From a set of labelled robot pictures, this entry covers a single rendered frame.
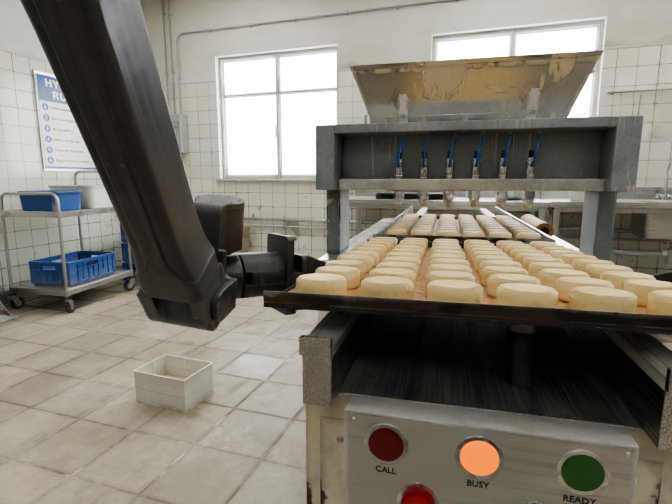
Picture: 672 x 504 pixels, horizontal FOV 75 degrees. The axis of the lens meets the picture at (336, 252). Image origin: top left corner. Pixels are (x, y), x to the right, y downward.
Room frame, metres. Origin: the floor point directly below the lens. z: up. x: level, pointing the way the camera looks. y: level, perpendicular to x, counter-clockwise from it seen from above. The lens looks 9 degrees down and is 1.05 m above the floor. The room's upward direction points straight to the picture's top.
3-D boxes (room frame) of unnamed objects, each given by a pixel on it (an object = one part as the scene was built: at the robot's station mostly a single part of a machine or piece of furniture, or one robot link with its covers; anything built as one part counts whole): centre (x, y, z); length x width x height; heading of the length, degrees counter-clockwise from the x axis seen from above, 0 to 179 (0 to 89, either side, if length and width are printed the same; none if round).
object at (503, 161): (1.06, -0.40, 1.07); 0.06 x 0.03 x 0.18; 166
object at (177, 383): (2.00, 0.78, 0.08); 0.30 x 0.22 x 0.16; 69
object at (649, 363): (1.28, -0.50, 0.87); 2.01 x 0.03 x 0.07; 166
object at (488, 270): (0.49, -0.19, 0.94); 0.05 x 0.05 x 0.02
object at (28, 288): (3.78, 2.28, 0.57); 0.85 x 0.58 x 1.13; 168
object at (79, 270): (3.78, 2.28, 0.28); 0.56 x 0.38 x 0.20; 169
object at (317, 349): (1.35, -0.22, 0.87); 2.01 x 0.03 x 0.07; 166
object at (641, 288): (0.41, -0.30, 0.94); 0.05 x 0.05 x 0.02
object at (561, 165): (1.20, -0.34, 1.01); 0.72 x 0.33 x 0.34; 76
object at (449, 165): (1.09, -0.28, 1.07); 0.06 x 0.03 x 0.18; 166
